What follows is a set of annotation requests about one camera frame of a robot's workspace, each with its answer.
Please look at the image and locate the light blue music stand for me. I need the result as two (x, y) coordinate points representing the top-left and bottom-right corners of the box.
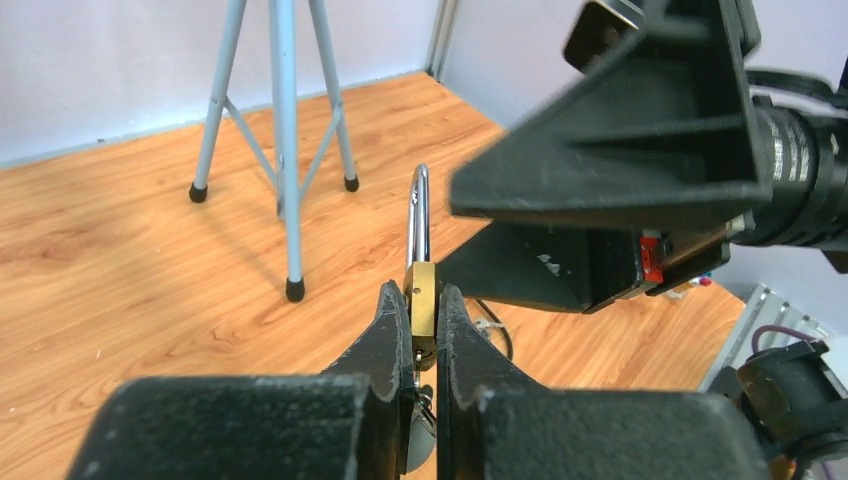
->
(188, 0), (360, 302)

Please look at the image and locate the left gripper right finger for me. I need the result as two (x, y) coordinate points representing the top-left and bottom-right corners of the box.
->
(437, 285), (769, 479)

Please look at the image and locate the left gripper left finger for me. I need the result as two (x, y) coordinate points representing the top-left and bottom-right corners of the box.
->
(67, 281), (416, 479)

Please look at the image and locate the small colourful figurine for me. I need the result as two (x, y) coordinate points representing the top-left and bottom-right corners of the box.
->
(689, 272), (713, 287)

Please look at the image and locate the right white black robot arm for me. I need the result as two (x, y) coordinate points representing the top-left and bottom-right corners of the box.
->
(437, 1), (847, 479)

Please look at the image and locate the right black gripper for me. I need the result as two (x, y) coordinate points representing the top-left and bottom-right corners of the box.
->
(437, 1), (772, 313)

